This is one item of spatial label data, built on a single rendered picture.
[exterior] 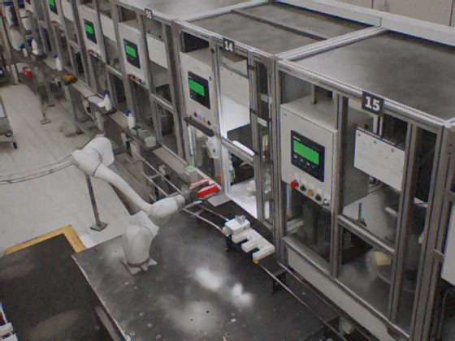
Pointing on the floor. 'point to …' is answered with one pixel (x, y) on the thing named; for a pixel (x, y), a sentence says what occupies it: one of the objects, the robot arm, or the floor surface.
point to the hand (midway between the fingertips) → (210, 189)
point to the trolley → (6, 125)
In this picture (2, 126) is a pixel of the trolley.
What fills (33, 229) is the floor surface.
